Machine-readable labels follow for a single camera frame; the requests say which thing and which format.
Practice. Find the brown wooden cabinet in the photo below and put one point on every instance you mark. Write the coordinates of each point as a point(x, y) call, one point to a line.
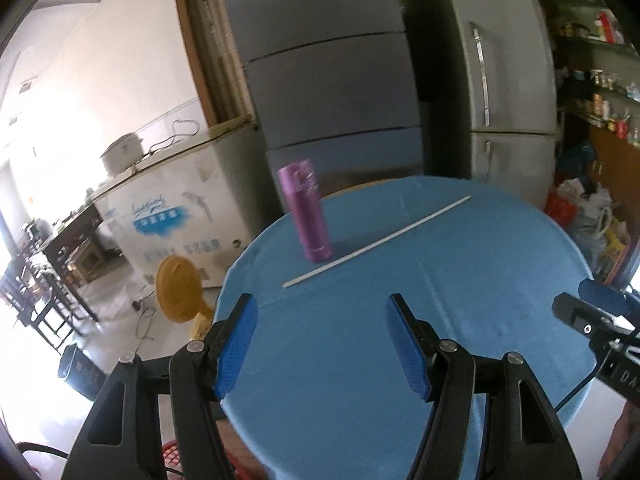
point(615, 175)

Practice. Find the small wooden stool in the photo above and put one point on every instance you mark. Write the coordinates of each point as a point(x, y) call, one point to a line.
point(87, 260)

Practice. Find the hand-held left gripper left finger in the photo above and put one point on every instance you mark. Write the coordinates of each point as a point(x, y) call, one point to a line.
point(235, 350)

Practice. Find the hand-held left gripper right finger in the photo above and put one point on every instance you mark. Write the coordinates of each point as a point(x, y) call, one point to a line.
point(410, 355)

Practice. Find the pile of plastic bags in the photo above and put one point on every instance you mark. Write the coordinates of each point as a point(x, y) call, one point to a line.
point(585, 210)

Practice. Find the round blue-covered table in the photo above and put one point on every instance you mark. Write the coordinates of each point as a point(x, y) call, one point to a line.
point(475, 260)

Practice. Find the white rice cooker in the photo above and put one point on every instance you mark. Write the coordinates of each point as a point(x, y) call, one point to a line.
point(122, 155)

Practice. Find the person's right hand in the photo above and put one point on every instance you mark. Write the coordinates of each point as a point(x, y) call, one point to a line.
point(620, 435)

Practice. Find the shelf of packaged goods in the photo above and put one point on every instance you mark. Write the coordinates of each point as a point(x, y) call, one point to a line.
point(600, 25)

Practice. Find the white chest freezer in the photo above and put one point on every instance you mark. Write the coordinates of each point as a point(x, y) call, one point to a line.
point(175, 210)

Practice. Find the yellow table fan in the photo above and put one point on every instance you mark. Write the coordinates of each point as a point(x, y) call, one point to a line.
point(177, 290)

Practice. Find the grey three-section refrigerator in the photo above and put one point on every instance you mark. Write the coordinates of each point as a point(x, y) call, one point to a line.
point(325, 85)

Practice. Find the thin white stick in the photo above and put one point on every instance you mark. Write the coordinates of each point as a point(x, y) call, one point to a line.
point(375, 242)

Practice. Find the red plastic basket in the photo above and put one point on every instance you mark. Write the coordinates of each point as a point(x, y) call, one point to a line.
point(171, 455)

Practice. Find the purple thermos bottle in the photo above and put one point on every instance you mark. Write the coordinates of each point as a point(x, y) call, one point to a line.
point(307, 215)

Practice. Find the black power adapter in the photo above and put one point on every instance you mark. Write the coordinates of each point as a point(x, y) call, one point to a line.
point(135, 304)

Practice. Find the dark wooden dining table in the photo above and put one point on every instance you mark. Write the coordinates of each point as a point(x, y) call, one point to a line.
point(65, 240)

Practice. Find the leaning wooden boards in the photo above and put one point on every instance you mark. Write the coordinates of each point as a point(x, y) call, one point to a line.
point(210, 50)

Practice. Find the black trash bin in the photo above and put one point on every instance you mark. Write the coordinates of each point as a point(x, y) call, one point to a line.
point(80, 372)

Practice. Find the silver two-door refrigerator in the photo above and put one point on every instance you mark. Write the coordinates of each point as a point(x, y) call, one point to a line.
point(515, 60)

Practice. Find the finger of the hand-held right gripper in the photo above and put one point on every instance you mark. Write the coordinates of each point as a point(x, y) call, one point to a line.
point(575, 312)
point(600, 292)

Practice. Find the dark wooden chair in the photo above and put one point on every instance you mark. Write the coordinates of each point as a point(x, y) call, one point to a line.
point(15, 285)
point(55, 305)

